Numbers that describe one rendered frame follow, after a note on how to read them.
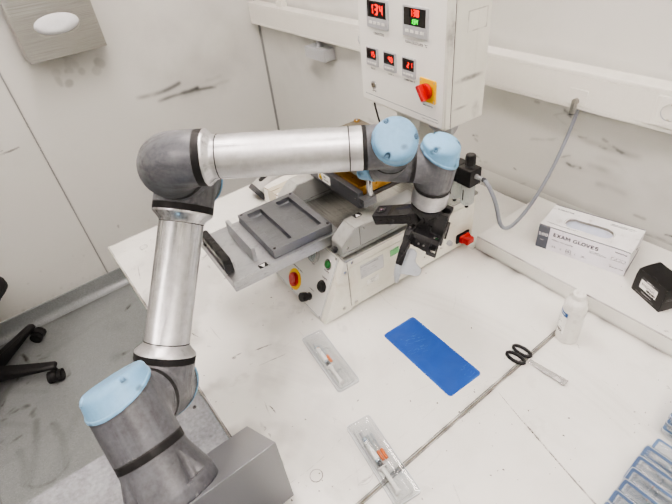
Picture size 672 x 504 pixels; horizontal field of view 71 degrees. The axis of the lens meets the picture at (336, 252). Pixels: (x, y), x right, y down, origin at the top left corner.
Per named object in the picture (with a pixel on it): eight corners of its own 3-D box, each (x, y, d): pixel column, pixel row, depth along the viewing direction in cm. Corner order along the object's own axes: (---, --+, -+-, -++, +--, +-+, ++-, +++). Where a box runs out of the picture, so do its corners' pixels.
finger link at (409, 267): (411, 293, 105) (426, 255, 103) (387, 282, 107) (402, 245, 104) (415, 290, 108) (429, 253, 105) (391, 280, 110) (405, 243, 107)
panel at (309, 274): (268, 264, 143) (281, 208, 136) (321, 320, 123) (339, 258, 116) (262, 264, 142) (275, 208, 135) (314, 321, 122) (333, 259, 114)
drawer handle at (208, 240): (210, 241, 119) (206, 228, 116) (235, 271, 109) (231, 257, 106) (203, 244, 118) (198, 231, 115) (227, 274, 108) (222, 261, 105)
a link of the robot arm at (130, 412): (97, 481, 72) (54, 403, 72) (136, 446, 85) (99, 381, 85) (165, 442, 72) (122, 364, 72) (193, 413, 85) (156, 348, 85)
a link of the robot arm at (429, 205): (408, 190, 94) (423, 169, 99) (404, 207, 98) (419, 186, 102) (443, 203, 92) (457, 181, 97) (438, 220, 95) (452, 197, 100)
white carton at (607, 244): (551, 224, 138) (556, 203, 134) (638, 251, 125) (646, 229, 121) (534, 245, 132) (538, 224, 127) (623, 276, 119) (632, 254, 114)
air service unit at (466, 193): (444, 189, 126) (447, 138, 117) (486, 211, 116) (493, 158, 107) (430, 196, 124) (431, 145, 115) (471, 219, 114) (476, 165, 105)
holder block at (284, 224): (292, 199, 130) (291, 191, 129) (332, 231, 117) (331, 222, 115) (239, 222, 124) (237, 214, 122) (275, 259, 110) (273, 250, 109)
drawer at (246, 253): (298, 207, 134) (294, 183, 129) (342, 242, 119) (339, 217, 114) (202, 249, 123) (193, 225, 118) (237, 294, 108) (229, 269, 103)
